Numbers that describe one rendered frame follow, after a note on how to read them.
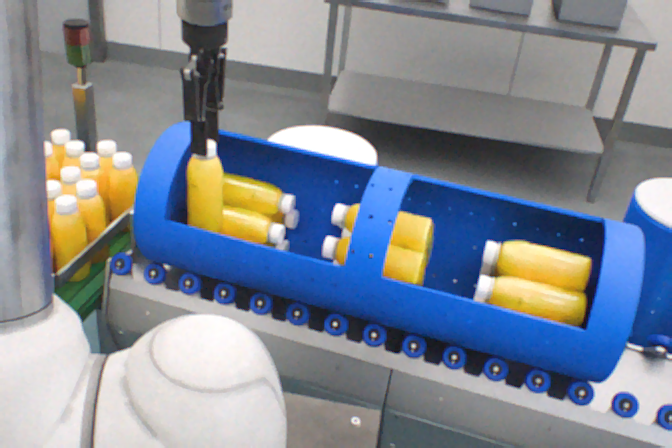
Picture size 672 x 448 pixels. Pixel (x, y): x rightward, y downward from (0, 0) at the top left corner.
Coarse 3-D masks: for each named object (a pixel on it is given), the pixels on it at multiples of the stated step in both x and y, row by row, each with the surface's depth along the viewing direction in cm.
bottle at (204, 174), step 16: (192, 160) 127; (208, 160) 127; (192, 176) 127; (208, 176) 127; (192, 192) 129; (208, 192) 129; (192, 208) 131; (208, 208) 130; (192, 224) 133; (208, 224) 132
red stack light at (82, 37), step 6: (66, 30) 169; (72, 30) 169; (78, 30) 169; (84, 30) 170; (90, 30) 172; (66, 36) 170; (72, 36) 169; (78, 36) 170; (84, 36) 170; (90, 36) 172; (66, 42) 171; (72, 42) 170; (78, 42) 170; (84, 42) 171; (90, 42) 173
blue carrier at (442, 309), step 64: (320, 192) 147; (384, 192) 122; (448, 192) 135; (192, 256) 130; (256, 256) 125; (320, 256) 148; (384, 256) 119; (448, 256) 144; (640, 256) 114; (384, 320) 126; (448, 320) 120; (512, 320) 116
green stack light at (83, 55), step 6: (66, 48) 172; (72, 48) 171; (78, 48) 171; (84, 48) 172; (90, 48) 174; (66, 54) 173; (72, 54) 172; (78, 54) 172; (84, 54) 173; (90, 54) 174; (66, 60) 174; (72, 60) 173; (78, 60) 173; (84, 60) 173; (90, 60) 175
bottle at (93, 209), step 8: (96, 192) 145; (80, 200) 143; (88, 200) 143; (96, 200) 144; (80, 208) 143; (88, 208) 143; (96, 208) 144; (104, 208) 147; (88, 216) 144; (96, 216) 145; (104, 216) 147; (88, 224) 145; (96, 224) 146; (104, 224) 148; (88, 232) 146; (96, 232) 146; (88, 240) 147; (104, 248) 150; (96, 256) 149; (104, 256) 151
